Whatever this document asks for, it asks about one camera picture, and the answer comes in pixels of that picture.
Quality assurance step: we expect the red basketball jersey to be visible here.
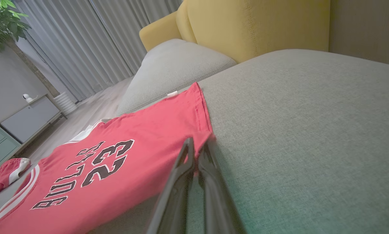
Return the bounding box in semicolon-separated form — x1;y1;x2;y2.
0;82;213;234

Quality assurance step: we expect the green potted tree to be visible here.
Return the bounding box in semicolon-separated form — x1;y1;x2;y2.
0;0;61;98

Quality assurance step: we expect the low media cabinet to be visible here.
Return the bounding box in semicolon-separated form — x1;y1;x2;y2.
0;94;68;174

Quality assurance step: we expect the grey pleated curtain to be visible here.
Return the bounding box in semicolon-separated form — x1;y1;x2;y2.
13;0;183;101

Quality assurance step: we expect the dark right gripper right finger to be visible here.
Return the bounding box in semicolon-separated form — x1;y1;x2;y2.
198;135;247;234

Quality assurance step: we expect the small grey sofa seat cushion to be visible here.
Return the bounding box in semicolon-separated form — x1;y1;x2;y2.
116;38;237;116

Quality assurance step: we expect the large grey sofa seat cushion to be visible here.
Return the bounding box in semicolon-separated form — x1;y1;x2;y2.
0;49;389;234

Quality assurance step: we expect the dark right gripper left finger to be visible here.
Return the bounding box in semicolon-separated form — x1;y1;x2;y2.
145;136;195;234

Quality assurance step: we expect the yellow sofa back cushion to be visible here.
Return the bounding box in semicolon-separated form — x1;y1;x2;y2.
139;11;183;52
176;0;331;64

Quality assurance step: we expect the white ribbed plant pot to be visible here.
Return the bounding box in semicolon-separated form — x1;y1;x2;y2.
53;92;78;116

